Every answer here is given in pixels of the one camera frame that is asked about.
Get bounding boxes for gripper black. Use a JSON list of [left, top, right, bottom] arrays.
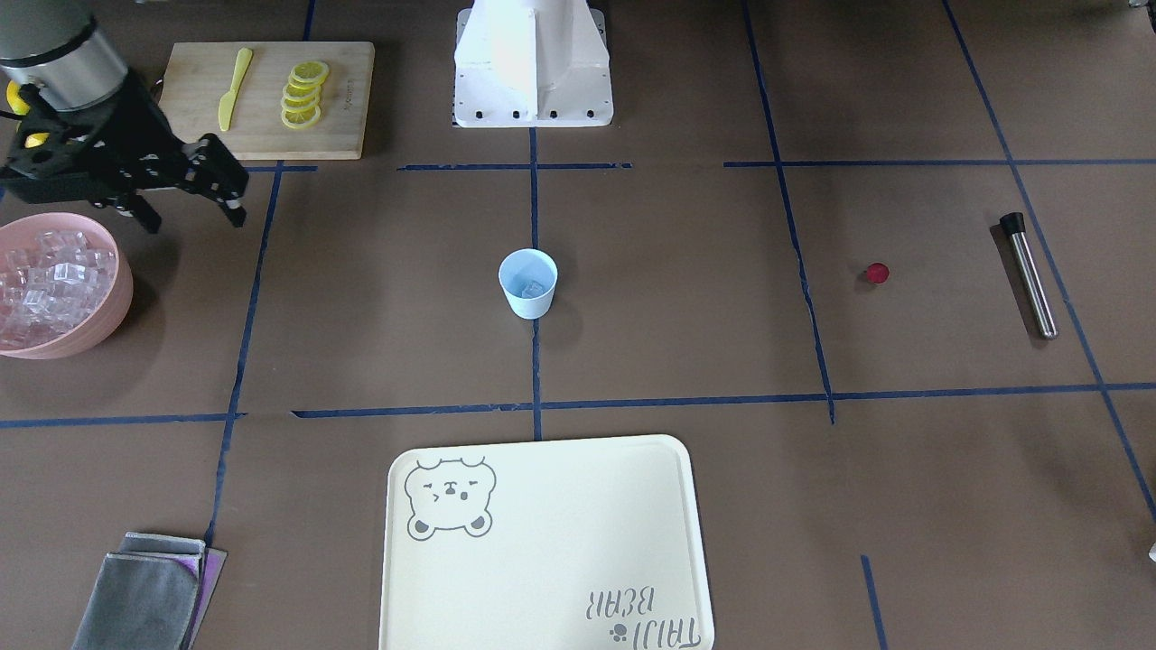
[[3, 71, 249, 234]]

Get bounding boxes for light blue cup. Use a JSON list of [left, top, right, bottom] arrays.
[[497, 248, 560, 320]]

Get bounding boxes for ice cube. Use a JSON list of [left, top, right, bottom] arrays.
[[517, 280, 546, 300]]

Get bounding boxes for steel muddler black tip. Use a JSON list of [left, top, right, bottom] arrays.
[[999, 210, 1058, 340]]

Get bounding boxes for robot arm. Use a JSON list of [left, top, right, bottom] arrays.
[[1, 1, 249, 232]]

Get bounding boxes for ice cubes in bowl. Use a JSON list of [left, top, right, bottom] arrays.
[[1, 229, 118, 349]]

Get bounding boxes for yellow plastic knife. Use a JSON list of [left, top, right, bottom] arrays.
[[216, 49, 255, 132]]

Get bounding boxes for wooden cutting board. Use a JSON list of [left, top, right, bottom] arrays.
[[158, 42, 376, 161]]

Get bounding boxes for pink bowl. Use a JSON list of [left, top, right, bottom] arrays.
[[1, 210, 134, 359]]

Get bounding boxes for lemon slices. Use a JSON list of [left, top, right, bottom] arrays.
[[280, 60, 331, 130]]

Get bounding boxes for yellow lemon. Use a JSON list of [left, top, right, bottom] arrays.
[[5, 81, 29, 116], [23, 132, 49, 149]]

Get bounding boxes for grey folded cloth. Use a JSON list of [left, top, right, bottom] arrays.
[[71, 532, 228, 649]]

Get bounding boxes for cream bear tray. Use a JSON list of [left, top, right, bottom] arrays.
[[378, 433, 717, 649]]

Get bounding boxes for red strawberry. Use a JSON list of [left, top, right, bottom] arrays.
[[864, 263, 890, 285]]

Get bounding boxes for white pedestal column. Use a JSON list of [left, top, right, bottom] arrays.
[[452, 1, 615, 130]]

